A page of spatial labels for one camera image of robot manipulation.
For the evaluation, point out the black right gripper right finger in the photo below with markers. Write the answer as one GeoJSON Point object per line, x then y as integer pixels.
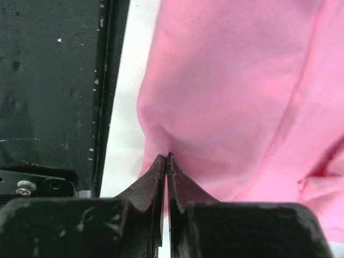
{"type": "Point", "coordinates": [202, 226]}

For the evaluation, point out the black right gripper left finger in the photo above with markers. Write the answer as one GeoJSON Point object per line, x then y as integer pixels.
{"type": "Point", "coordinates": [128, 225]}

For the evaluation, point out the pink t-shirt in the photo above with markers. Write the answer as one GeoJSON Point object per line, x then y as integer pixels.
{"type": "Point", "coordinates": [249, 97]}

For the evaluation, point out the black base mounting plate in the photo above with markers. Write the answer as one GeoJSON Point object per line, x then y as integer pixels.
{"type": "Point", "coordinates": [59, 68]}

